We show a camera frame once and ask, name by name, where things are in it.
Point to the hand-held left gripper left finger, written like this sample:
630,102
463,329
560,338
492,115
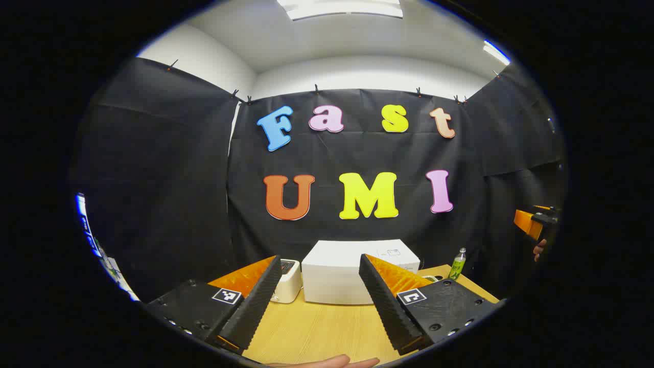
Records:
258,301

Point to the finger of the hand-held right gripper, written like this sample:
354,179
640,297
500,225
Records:
526,222

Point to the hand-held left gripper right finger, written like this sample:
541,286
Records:
383,301

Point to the white microwave oven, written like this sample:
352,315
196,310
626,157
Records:
337,271

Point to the white toaster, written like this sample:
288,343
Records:
288,283

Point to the white divided snack tray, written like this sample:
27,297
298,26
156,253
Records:
434,278

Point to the green drink bottle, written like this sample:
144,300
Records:
457,266

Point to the white side table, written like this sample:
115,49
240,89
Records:
118,276

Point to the black backdrop cloth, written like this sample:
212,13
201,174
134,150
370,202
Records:
163,179

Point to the small ceiling light panel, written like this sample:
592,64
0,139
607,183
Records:
496,52

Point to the large ceiling light panel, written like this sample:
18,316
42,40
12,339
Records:
342,7

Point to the blue framed wall poster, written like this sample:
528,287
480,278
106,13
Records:
84,220

